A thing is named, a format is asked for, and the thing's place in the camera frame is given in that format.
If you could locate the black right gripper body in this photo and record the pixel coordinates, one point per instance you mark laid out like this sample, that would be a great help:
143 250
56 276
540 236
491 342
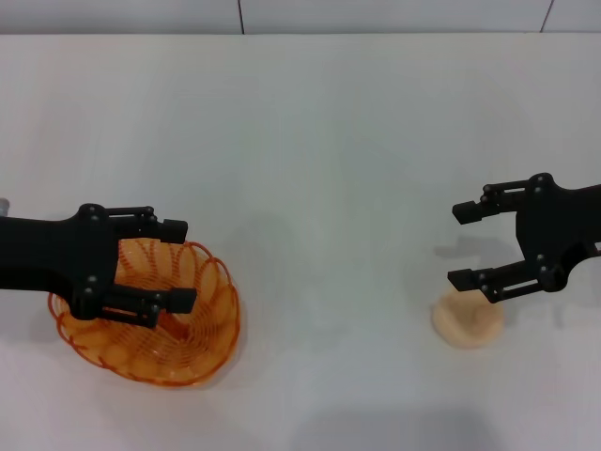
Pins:
559 221

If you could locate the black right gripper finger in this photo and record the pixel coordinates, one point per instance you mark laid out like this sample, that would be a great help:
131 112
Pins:
465 280
469 212

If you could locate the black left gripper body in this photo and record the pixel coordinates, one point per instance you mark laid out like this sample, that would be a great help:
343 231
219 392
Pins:
42 253

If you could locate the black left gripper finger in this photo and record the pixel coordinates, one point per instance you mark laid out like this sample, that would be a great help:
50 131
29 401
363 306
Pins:
171 230
180 300

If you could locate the round beige bread bun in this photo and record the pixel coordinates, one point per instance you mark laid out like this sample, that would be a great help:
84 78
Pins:
465 324

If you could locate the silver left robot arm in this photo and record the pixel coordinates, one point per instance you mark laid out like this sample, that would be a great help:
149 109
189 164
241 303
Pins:
4 207

